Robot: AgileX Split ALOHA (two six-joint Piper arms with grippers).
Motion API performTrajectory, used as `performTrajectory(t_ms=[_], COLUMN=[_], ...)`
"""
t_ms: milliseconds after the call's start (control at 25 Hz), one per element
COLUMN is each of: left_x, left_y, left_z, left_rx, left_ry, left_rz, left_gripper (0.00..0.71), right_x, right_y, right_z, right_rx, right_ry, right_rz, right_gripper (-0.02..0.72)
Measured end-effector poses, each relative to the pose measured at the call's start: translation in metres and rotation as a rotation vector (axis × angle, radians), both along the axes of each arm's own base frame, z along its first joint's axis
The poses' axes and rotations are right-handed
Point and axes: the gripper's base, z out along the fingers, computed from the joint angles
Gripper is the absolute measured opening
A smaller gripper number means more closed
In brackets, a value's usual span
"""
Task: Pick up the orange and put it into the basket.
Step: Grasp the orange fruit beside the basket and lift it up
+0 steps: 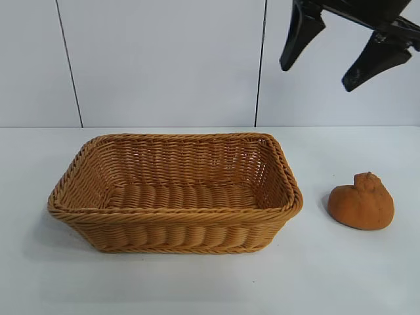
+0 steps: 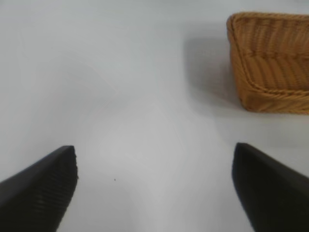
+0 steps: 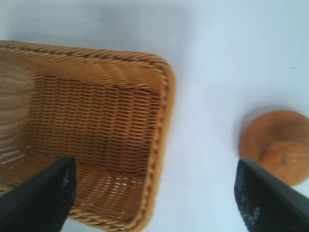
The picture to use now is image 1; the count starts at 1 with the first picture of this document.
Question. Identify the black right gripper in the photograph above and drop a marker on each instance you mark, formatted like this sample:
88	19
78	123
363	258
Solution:
367	13

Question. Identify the brown bread roll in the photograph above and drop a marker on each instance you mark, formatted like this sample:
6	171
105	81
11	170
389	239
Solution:
357	208

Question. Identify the woven wicker basket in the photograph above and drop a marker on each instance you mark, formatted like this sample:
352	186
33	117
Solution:
170	229

